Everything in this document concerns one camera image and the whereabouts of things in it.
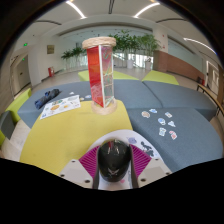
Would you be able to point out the white sticker sheet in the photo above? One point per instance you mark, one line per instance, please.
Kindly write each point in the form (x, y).
(61, 106)

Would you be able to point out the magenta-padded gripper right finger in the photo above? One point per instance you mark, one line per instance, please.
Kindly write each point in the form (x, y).
(141, 161)

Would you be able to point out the dark grey ottoman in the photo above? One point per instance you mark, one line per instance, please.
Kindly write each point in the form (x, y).
(6, 125)

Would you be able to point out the red fire extinguisher box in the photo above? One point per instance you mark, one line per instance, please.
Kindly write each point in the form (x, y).
(51, 72)

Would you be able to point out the strip ceiling lights group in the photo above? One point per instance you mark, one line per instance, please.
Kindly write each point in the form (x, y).
(75, 8)

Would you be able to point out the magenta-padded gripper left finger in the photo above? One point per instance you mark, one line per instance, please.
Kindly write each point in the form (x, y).
(88, 161)

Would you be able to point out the lime green upholstered bench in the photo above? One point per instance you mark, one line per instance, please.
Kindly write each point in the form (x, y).
(18, 105)
(160, 77)
(123, 76)

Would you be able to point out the black computer mouse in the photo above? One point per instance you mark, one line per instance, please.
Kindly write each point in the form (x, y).
(114, 160)

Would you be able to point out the grey upholstered bench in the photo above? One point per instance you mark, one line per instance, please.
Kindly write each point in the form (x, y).
(186, 150)
(133, 93)
(180, 96)

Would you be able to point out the small loose stickers group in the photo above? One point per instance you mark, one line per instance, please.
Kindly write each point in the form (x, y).
(145, 114)

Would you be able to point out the potted green plants row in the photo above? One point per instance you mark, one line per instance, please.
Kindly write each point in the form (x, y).
(133, 43)

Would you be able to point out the brown wall plaque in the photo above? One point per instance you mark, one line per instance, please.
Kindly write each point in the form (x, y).
(50, 49)

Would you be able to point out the wooden bench with dark frame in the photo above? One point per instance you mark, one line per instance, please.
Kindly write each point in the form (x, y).
(210, 95)

